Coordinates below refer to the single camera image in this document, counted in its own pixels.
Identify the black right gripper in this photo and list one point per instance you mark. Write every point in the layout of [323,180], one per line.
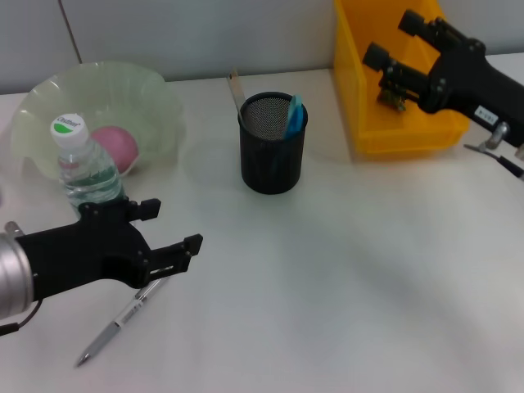
[466,82]

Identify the blue scissors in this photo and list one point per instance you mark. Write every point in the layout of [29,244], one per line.
[295,118]

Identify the clear water bottle green label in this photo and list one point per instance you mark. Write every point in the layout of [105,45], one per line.
[88,163]

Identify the yellow plastic storage bin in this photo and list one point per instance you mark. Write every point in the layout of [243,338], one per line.
[356,102]

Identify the clear plastic ruler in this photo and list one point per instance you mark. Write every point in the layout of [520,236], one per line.
[236,92]

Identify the pale green wavy fruit plate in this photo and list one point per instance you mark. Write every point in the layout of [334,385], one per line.
[123,90]

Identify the black mesh pen holder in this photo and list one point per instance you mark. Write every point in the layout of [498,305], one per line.
[270,172]

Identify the silver ballpoint pen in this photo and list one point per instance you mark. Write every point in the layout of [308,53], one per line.
[123,319]

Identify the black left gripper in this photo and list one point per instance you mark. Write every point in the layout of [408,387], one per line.
[90,254]

